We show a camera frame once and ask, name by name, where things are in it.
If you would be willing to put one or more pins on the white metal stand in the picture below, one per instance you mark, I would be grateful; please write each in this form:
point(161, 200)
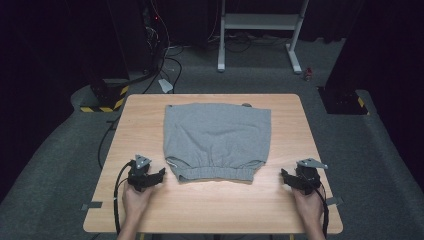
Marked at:
point(260, 21)

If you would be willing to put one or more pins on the grey sweatpants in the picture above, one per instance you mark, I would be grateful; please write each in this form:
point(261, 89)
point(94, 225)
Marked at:
point(216, 133)

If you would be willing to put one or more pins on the small red object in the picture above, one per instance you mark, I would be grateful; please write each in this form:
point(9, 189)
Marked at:
point(308, 74)

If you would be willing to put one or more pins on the person's left hand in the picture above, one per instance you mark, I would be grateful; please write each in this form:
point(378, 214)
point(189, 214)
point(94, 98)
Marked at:
point(135, 200)

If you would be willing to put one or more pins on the black yellow striped base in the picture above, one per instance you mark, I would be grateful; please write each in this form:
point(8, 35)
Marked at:
point(106, 100)
point(346, 101)

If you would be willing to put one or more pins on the grey tape strip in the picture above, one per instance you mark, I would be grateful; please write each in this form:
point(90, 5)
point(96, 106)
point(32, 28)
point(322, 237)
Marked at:
point(334, 201)
point(92, 206)

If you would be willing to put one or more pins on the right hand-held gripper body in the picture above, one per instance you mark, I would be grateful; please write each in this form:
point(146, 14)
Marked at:
point(308, 178)

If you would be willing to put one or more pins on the person's right hand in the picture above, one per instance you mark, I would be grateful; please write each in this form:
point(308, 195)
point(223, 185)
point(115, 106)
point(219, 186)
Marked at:
point(308, 208)

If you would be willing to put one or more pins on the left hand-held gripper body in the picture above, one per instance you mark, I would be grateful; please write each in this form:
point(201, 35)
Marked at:
point(138, 176)

